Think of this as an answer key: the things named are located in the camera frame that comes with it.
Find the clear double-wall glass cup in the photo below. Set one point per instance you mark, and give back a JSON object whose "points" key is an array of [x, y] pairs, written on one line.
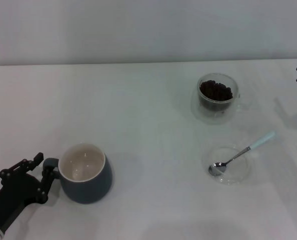
{"points": [[214, 115]]}

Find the clear round glass saucer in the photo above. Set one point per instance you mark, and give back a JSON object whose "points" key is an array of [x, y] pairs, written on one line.
{"points": [[238, 170]]}

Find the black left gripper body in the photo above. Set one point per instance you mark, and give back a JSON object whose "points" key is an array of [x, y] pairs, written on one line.
{"points": [[13, 195]]}

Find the dark grey mug white inside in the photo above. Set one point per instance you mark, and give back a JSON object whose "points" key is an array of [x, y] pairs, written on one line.
{"points": [[88, 190]]}

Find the coffee beans in glass cup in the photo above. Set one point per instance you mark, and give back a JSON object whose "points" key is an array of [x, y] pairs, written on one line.
{"points": [[216, 91]]}

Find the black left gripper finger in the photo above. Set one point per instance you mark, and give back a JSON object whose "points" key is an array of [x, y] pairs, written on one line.
{"points": [[45, 185], [21, 166]]}

